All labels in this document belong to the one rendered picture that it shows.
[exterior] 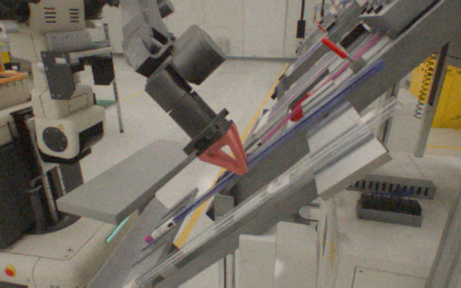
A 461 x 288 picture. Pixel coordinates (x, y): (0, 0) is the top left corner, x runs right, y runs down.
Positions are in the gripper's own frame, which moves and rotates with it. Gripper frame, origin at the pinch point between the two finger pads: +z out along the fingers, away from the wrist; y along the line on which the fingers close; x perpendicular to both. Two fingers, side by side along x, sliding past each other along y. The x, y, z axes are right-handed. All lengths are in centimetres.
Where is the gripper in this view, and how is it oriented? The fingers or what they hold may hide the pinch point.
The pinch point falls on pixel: (242, 167)
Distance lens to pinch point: 50.7
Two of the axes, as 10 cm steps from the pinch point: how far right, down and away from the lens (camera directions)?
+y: 1.8, -3.7, 9.1
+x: -7.2, 5.9, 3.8
